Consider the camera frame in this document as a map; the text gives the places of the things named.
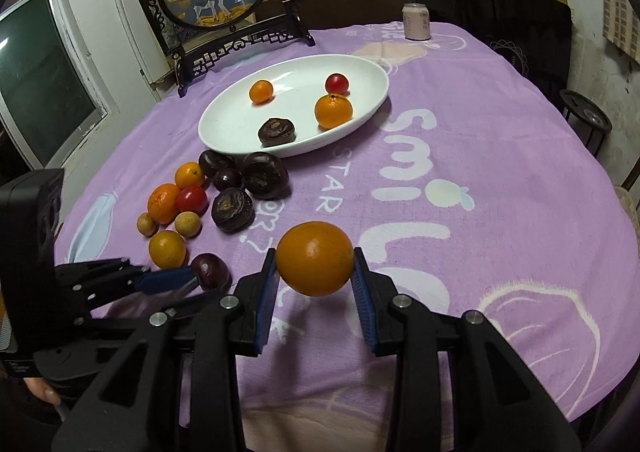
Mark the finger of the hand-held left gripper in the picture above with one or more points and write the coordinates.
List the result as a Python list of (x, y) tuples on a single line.
[(165, 280), (192, 304)]

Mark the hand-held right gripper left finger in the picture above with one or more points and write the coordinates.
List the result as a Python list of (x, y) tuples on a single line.
[(265, 304)]

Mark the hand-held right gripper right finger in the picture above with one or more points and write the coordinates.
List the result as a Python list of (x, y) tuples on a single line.
[(362, 314)]

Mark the small orange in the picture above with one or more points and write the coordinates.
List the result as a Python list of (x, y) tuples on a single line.
[(167, 249), (189, 175)]

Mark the tan longan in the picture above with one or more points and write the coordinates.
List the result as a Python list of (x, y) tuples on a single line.
[(146, 224), (187, 223)]

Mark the large smooth orange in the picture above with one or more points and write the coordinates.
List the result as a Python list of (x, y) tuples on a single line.
[(315, 258)]

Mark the red cherry tomato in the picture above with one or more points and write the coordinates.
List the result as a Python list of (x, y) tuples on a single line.
[(191, 200), (336, 82)]

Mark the large dark water chestnut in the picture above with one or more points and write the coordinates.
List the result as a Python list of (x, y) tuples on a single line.
[(265, 174)]

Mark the white oval plate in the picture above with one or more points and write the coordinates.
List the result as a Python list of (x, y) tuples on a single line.
[(300, 81)]

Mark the person's left hand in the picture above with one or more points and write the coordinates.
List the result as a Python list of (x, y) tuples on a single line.
[(42, 389)]

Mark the window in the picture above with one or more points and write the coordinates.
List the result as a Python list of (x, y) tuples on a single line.
[(40, 66)]

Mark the purple printed blanket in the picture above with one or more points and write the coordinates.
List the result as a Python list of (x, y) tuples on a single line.
[(475, 171)]

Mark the mandarin with stem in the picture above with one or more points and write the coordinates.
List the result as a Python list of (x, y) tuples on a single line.
[(333, 110)]

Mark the small kumquat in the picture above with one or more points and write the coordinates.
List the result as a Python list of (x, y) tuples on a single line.
[(260, 91)]

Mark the white leaning board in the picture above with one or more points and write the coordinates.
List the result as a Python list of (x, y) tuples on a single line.
[(132, 36)]

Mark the beige chair cushion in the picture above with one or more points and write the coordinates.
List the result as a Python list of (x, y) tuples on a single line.
[(627, 212)]

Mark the pale drink can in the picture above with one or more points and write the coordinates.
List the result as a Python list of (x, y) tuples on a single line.
[(417, 21)]

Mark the black round metal stand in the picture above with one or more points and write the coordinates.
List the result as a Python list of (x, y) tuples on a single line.
[(587, 114)]

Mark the woven bamboo wall mat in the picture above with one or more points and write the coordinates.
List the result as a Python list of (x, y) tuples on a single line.
[(620, 11)]

